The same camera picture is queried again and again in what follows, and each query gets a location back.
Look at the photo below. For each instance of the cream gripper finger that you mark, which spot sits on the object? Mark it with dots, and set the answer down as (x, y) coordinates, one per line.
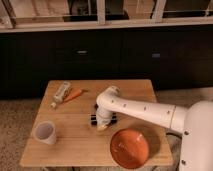
(102, 127)

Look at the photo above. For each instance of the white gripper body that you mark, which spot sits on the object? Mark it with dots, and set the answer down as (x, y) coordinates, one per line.
(103, 116)

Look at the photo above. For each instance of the black white striped eraser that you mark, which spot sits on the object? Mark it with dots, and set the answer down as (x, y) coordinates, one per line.
(94, 121)

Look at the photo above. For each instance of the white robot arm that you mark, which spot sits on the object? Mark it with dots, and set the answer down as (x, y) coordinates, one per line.
(195, 124)

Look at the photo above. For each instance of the orange bowl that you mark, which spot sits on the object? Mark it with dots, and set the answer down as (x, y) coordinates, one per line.
(129, 148)

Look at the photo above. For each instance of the orange carrot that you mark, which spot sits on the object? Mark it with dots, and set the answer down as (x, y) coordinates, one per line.
(74, 94)

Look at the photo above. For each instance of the clear plastic bottle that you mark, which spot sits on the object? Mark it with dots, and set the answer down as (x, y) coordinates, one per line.
(61, 94)

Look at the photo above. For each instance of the white plastic cup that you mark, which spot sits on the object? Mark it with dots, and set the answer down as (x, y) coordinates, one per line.
(45, 132)

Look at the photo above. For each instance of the dark cabinet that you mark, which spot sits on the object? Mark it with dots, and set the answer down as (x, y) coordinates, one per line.
(171, 57)

